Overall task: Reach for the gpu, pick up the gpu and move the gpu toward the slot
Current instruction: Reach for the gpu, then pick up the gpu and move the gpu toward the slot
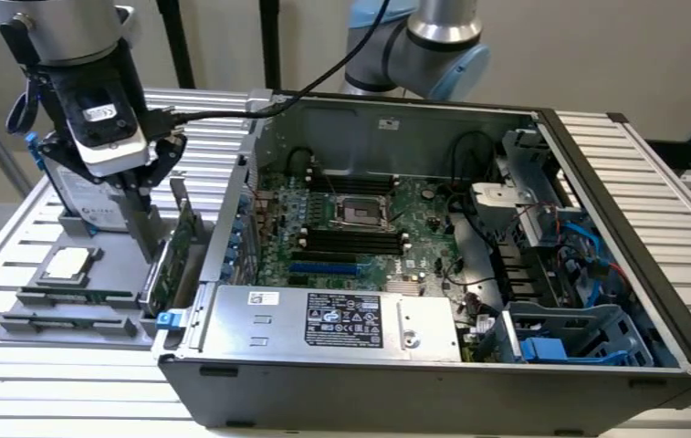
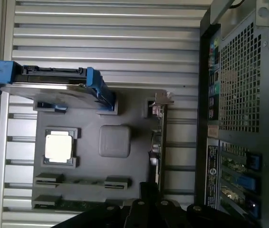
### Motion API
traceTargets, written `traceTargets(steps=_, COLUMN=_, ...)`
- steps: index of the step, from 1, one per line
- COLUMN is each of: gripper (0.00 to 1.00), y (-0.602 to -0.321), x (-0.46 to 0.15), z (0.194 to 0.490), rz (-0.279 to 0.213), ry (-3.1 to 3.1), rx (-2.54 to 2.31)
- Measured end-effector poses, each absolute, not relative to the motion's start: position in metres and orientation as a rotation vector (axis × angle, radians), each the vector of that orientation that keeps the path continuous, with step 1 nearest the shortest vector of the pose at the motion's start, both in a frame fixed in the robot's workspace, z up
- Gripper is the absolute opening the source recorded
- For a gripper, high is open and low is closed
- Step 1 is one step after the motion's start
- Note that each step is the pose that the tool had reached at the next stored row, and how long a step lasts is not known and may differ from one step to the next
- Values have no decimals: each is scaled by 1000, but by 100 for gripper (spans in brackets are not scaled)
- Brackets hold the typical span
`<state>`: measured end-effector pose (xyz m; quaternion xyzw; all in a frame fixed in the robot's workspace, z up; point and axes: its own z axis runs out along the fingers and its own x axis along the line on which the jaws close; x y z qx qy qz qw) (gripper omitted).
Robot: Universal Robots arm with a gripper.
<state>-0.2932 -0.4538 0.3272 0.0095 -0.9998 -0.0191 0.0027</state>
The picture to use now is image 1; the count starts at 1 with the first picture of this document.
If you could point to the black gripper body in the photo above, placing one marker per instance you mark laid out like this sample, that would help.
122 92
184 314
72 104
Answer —
93 84

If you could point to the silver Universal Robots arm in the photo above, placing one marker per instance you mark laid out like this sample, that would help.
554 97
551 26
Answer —
439 27

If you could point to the black RAM slot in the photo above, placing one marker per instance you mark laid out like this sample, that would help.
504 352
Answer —
355 231
355 237
355 250
355 244
351 176
351 191
351 181

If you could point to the blue expansion slot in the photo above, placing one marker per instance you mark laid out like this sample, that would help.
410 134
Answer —
324 270

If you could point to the silver hard disk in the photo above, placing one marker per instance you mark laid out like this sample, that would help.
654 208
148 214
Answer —
80 196

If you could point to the black stand pole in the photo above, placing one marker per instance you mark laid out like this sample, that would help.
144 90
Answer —
177 45
271 45

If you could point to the green graphics card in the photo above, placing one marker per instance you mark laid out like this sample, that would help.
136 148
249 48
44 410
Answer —
182 237

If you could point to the silver CPU chip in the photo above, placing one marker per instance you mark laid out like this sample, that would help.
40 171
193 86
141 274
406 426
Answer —
68 264

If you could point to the grey parts rack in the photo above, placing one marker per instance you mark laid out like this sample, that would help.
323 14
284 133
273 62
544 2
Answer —
120 274

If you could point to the green RAM stick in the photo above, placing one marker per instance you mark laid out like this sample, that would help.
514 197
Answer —
98 296

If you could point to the metal CPU socket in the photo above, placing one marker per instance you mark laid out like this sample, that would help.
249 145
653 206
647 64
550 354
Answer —
363 212

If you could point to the blue case latch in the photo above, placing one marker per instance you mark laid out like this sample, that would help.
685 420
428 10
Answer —
172 319

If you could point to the silver power supply unit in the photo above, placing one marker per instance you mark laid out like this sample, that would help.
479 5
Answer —
284 328

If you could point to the round coin battery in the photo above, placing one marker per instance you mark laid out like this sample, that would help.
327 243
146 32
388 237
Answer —
428 192

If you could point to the green motherboard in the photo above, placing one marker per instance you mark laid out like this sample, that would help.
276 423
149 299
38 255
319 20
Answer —
424 246

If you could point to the silver chipset heat sink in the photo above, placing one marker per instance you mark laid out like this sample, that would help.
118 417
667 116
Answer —
414 288

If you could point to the grey metal drive cage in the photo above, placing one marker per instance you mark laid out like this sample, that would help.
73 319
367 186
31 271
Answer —
534 182

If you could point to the open black PC case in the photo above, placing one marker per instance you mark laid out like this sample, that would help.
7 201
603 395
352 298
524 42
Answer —
443 397

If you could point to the blue disk bay clip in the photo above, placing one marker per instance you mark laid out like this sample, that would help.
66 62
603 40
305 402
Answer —
543 351

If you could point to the grey disk bay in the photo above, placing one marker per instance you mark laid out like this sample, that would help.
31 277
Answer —
595 319

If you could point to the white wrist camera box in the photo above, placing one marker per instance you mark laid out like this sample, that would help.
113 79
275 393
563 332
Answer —
117 153

